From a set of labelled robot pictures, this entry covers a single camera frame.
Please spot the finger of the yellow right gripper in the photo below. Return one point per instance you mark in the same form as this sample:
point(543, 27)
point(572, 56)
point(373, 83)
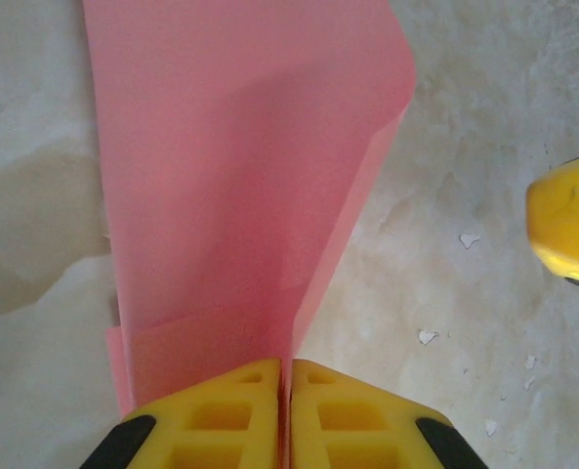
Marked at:
point(567, 220)

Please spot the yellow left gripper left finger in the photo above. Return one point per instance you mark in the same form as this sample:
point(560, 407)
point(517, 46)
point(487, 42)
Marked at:
point(220, 430)

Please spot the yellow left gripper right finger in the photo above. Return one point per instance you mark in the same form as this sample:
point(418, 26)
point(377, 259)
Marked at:
point(352, 430)

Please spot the red cloth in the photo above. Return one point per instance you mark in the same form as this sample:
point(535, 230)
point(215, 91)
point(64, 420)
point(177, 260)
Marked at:
point(230, 171)

